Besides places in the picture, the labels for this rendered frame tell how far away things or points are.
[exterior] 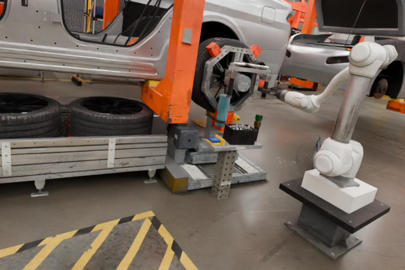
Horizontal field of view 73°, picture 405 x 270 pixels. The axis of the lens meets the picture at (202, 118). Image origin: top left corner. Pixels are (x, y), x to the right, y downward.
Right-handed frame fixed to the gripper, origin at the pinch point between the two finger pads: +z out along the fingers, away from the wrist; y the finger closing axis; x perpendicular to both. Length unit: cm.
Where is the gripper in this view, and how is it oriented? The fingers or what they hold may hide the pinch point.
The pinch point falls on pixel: (265, 89)
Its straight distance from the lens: 230.2
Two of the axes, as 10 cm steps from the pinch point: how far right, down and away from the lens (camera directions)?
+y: 8.7, 0.0, 5.0
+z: -4.7, -3.0, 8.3
